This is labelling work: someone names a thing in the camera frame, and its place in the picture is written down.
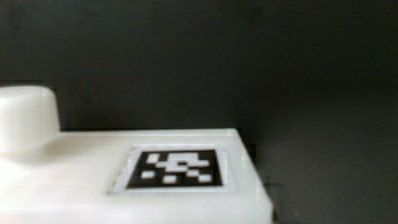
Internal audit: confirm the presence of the white front drawer box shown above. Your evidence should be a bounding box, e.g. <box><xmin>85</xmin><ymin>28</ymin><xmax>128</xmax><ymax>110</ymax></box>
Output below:
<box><xmin>0</xmin><ymin>86</ymin><xmax>273</xmax><ymax>224</ymax></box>

